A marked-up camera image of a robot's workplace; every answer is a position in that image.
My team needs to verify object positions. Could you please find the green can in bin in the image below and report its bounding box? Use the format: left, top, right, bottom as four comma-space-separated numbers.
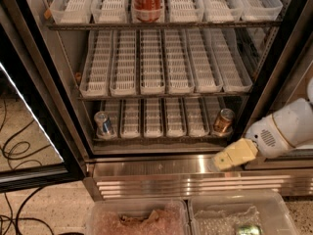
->
235, 224, 262, 235

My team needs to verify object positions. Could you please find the black floor cable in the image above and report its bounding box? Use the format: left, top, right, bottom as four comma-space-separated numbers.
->
0, 98, 55, 235

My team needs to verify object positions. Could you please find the blue silver can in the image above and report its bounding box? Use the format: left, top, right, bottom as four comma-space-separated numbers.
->
94, 111, 114, 138

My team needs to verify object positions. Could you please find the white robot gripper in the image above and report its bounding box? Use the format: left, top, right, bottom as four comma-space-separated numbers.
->
211, 98, 313, 171

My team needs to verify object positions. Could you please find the left clear plastic bin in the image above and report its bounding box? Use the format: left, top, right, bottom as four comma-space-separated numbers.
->
86, 199, 191, 235

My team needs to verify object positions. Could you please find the steel fridge base grille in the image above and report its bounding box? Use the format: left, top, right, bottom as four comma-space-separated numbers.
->
83, 156, 313, 201

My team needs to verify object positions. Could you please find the red cola can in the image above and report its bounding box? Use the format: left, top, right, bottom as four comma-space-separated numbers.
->
132, 0, 160, 23

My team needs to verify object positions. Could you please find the open fridge glass door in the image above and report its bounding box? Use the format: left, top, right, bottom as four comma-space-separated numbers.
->
0, 0, 86, 192

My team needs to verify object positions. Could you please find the right clear plastic bin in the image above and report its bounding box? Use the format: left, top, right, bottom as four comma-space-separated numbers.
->
188, 190, 299, 235

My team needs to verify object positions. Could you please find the right fridge glass door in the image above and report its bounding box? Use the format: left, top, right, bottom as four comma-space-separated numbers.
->
245, 2, 313, 169

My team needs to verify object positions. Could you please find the wire shelf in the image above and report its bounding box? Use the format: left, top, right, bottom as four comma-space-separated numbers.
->
93, 136, 227, 145
77, 92, 250, 101
47, 21, 282, 31

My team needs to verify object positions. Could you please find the orange soda can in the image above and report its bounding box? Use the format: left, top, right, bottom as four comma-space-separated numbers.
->
213, 108, 235, 134

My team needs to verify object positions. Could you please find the top wire shelf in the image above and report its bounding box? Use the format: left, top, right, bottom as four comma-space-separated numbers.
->
47, 21, 282, 31

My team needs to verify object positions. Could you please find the middle wire shelf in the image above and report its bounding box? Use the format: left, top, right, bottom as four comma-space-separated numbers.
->
77, 92, 250, 101

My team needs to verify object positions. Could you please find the bottom wire shelf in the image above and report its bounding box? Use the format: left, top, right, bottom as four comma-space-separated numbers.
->
93, 136, 227, 145

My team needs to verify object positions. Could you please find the bubble wrap in right bin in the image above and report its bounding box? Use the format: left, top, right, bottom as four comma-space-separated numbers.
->
195, 206, 263, 235

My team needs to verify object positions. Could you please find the clear plastic bin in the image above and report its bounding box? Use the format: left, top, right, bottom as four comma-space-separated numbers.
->
86, 199, 191, 235
188, 190, 299, 235

